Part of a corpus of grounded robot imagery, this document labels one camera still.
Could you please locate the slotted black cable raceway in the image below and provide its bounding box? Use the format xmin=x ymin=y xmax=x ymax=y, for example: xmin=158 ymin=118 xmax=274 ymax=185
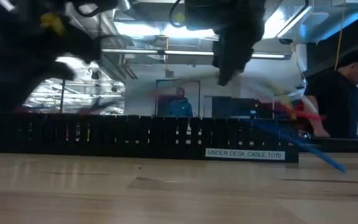
xmin=0 ymin=111 xmax=300 ymax=164

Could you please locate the black cabinet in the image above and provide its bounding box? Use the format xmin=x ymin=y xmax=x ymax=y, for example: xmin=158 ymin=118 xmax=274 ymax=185
xmin=211 ymin=95 xmax=273 ymax=119

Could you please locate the silver ventilation duct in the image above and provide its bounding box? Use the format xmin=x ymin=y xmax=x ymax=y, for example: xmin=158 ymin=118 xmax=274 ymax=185
xmin=65 ymin=2 xmax=138 ymax=80

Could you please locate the black gantry frame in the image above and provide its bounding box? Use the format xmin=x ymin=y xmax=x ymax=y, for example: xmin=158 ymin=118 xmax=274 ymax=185
xmin=59 ymin=79 xmax=68 ymax=113
xmin=154 ymin=78 xmax=201 ymax=118

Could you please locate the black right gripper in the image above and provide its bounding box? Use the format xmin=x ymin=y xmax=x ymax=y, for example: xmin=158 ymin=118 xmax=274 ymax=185
xmin=213 ymin=18 xmax=265 ymax=87

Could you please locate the blue cable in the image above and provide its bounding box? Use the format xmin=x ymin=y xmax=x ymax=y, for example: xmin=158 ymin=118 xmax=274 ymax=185
xmin=244 ymin=117 xmax=348 ymax=174

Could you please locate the hanging yellow cord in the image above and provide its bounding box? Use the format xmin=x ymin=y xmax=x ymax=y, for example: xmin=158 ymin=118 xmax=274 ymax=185
xmin=334 ymin=0 xmax=348 ymax=72

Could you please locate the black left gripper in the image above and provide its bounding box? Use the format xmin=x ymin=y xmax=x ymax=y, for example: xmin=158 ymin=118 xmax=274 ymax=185
xmin=0 ymin=12 xmax=102 ymax=111

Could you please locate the yellow cable tag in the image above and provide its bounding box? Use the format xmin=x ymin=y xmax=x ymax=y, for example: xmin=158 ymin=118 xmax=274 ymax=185
xmin=40 ymin=12 xmax=65 ymax=35

